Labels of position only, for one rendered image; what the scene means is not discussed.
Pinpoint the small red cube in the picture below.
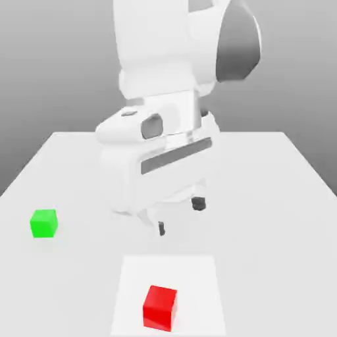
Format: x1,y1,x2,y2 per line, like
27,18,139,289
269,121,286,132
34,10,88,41
142,284,178,333

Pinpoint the small green cube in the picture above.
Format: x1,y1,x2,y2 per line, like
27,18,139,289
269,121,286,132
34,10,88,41
29,209,59,239

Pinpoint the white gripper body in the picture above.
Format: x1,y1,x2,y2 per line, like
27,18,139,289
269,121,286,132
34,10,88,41
128,115,222,213

